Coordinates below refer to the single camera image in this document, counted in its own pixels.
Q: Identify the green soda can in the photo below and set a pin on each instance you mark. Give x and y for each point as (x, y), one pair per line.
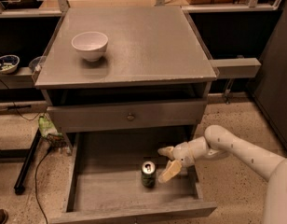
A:
(148, 176)

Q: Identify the grey left low shelf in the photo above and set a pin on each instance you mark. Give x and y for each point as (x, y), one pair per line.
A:
(20, 79)

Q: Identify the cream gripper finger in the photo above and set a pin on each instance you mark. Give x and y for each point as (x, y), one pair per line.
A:
(172, 169)
(166, 151)

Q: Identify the white ceramic bowl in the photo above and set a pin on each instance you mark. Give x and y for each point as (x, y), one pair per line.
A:
(90, 46)

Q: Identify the open grey middle drawer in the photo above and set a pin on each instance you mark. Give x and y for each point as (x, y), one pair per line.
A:
(105, 181)

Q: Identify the green snack bag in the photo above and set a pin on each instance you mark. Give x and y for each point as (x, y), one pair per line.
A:
(48, 129)

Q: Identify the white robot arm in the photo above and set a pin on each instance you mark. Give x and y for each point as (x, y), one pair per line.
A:
(217, 141)

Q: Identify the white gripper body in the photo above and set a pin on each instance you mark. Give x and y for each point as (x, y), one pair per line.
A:
(183, 153)

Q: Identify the brown shoe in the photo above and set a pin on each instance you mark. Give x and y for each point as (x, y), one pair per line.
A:
(3, 216)

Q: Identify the closed grey top drawer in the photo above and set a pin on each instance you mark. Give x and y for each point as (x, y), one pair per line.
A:
(104, 117)

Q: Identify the clear glass bowl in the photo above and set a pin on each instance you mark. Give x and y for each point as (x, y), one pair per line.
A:
(36, 64)

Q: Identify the blue patterned bowl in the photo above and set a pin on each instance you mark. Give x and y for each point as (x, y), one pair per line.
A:
(9, 64)

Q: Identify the grey wooden drawer cabinet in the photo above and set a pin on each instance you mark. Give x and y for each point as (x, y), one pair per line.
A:
(152, 55)

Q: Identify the black metal bar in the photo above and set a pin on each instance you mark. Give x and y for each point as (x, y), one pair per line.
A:
(19, 185)

